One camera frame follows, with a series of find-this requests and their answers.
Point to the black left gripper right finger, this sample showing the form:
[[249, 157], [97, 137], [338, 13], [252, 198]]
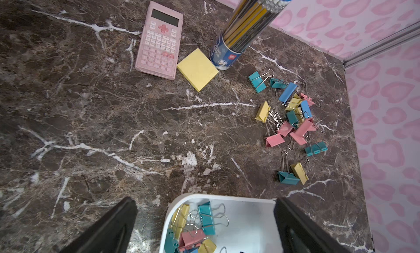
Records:
[[299, 234]]

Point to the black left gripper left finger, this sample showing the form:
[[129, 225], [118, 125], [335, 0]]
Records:
[[110, 234]]

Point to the white storage tray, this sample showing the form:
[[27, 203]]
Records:
[[249, 226]]

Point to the teal binder clip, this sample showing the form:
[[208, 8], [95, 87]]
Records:
[[284, 176], [211, 217], [258, 80], [278, 83]]

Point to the dark pink binder clip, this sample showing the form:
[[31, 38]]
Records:
[[191, 239]]

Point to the teal binder clip upright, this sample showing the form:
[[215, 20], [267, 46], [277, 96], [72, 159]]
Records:
[[284, 176]]

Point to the large pink binder clip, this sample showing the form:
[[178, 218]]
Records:
[[299, 134]]

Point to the yellow binder clip upright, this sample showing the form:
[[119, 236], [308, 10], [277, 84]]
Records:
[[263, 112]]

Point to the large blue binder clip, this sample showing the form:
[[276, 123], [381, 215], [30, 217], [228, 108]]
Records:
[[287, 92]]

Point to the teal binder clip flat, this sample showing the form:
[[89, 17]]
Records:
[[258, 80]]

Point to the pink calculator on table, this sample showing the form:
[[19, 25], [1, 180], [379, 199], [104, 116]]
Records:
[[160, 42]]

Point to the yellow sticky note pad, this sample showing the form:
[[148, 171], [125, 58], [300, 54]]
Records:
[[197, 69]]

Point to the blue lid pencil tube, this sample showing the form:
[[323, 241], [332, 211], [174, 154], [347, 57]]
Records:
[[250, 18]]

